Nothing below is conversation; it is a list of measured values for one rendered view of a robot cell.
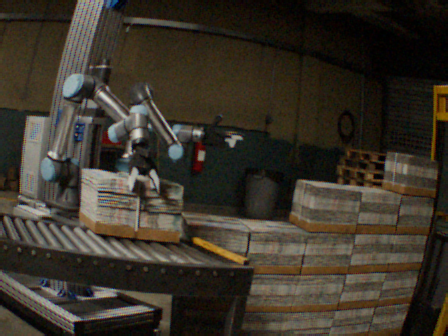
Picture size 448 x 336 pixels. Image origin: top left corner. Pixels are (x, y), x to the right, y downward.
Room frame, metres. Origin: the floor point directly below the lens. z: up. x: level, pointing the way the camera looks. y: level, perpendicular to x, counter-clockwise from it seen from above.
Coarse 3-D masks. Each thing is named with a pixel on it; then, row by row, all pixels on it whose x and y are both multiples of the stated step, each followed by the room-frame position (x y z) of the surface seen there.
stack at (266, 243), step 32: (192, 224) 3.01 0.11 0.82; (224, 224) 3.13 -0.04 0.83; (256, 224) 3.27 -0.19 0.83; (288, 224) 3.38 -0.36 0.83; (256, 256) 3.07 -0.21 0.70; (288, 256) 3.10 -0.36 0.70; (320, 256) 3.13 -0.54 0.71; (352, 256) 3.17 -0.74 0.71; (384, 256) 3.21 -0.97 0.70; (256, 288) 3.07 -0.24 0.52; (288, 288) 3.10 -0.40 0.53; (320, 288) 3.13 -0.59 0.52; (352, 288) 3.18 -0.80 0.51; (192, 320) 3.03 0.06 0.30; (224, 320) 3.06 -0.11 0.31; (256, 320) 3.08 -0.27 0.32; (288, 320) 3.12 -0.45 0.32; (320, 320) 3.15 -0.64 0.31; (352, 320) 3.19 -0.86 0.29
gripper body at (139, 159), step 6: (132, 144) 2.47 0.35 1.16; (138, 144) 2.47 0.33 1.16; (144, 144) 2.48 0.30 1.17; (132, 150) 2.51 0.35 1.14; (132, 156) 2.50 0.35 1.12; (138, 156) 2.43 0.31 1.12; (144, 156) 2.44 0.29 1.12; (138, 162) 2.42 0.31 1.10; (144, 162) 2.43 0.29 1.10; (150, 162) 2.45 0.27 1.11; (138, 168) 2.42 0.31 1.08; (144, 168) 2.43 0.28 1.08; (138, 174) 2.47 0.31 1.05; (144, 174) 2.47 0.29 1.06
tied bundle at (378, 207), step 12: (372, 192) 3.18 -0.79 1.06; (384, 192) 3.32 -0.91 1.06; (360, 204) 3.18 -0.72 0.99; (372, 204) 3.18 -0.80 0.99; (384, 204) 3.20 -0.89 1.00; (396, 204) 3.21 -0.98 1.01; (360, 216) 3.16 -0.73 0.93; (372, 216) 3.18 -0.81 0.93; (384, 216) 3.19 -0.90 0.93; (396, 216) 3.21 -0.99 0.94
